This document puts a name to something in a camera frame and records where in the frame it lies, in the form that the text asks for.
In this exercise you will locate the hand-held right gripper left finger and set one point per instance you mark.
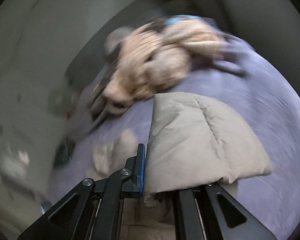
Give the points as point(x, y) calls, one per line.
point(141, 172)

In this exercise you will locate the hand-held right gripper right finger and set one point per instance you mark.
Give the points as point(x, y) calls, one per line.
point(187, 205)

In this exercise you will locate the beige puffer jacket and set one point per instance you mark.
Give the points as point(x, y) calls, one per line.
point(195, 140)

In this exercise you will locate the dark green cloth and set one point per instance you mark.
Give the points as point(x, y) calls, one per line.
point(63, 152)

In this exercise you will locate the white round fan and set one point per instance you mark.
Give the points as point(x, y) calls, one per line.
point(58, 102)

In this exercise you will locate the grey headboard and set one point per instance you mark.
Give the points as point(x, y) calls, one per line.
point(82, 62)

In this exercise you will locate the lavender plush blanket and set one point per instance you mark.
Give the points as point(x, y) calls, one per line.
point(265, 92)

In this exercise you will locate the dark grey cloth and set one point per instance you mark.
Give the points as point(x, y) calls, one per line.
point(227, 65)

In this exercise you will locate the blue cloth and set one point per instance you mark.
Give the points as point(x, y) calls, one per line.
point(180, 19)

